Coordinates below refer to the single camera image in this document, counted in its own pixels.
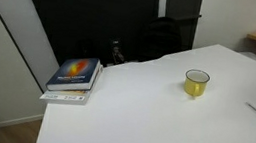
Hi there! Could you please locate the dark door panel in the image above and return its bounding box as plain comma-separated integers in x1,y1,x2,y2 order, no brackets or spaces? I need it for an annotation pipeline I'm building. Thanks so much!
159,0,204,54

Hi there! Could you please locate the stack of books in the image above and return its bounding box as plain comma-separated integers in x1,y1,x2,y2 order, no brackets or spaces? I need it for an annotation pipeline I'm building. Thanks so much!
39,57,105,110

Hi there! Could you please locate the blue hardcover book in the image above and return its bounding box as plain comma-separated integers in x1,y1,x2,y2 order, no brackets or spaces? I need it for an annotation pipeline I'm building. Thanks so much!
45,51,104,98

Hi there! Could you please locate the small black camera stand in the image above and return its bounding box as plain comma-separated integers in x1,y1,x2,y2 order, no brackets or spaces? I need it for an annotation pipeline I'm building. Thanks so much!
106,37,129,67

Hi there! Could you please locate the large black board panel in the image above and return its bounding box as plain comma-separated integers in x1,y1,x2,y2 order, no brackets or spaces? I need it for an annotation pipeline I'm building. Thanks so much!
18,0,161,80

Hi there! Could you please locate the yellow enamel mug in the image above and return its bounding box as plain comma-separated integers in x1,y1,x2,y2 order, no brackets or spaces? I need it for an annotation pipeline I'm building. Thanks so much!
182,68,212,101

